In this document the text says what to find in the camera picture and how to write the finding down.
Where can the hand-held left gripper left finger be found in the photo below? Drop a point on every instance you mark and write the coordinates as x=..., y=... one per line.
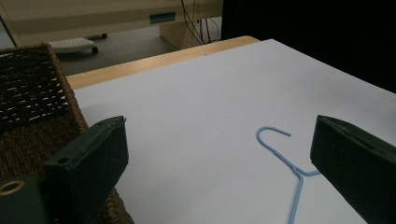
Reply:
x=90, y=161

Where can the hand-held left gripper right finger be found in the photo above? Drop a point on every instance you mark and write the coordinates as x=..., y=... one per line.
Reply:
x=355, y=161

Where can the brown woven wicker basket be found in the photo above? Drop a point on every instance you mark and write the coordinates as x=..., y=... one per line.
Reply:
x=31, y=102

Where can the white wheeled dolly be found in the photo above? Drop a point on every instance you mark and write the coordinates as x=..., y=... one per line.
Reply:
x=73, y=45

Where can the black curtain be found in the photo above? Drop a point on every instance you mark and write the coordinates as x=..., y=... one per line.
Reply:
x=311, y=34

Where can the beige desk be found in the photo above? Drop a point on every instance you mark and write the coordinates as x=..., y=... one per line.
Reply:
x=93, y=18

